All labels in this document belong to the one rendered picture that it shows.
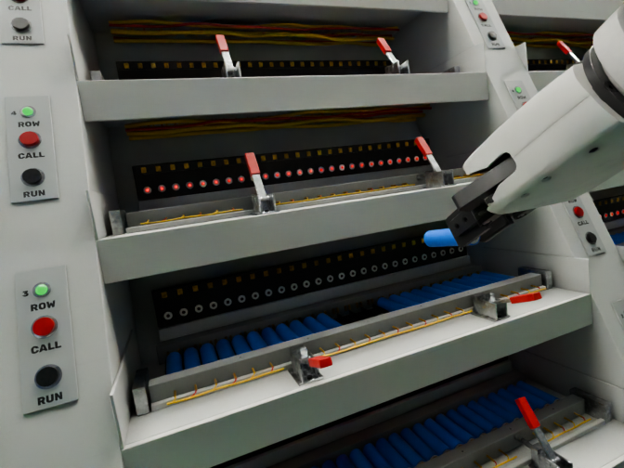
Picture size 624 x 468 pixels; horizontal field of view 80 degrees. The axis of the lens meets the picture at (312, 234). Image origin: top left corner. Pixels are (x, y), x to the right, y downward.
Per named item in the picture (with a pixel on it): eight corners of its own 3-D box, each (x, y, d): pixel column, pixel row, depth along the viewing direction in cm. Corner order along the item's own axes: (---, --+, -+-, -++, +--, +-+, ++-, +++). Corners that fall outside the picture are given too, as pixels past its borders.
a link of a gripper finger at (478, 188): (565, 125, 23) (552, 162, 28) (448, 183, 26) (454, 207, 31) (576, 140, 23) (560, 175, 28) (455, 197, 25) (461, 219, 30)
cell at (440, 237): (431, 227, 41) (474, 221, 35) (439, 240, 41) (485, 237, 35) (420, 237, 40) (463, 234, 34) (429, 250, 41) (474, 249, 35)
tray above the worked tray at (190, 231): (536, 201, 58) (530, 111, 56) (104, 284, 37) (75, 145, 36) (446, 204, 77) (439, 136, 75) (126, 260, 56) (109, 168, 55)
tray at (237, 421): (592, 324, 53) (589, 259, 52) (130, 498, 32) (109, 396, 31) (482, 294, 72) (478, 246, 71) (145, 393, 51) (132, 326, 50)
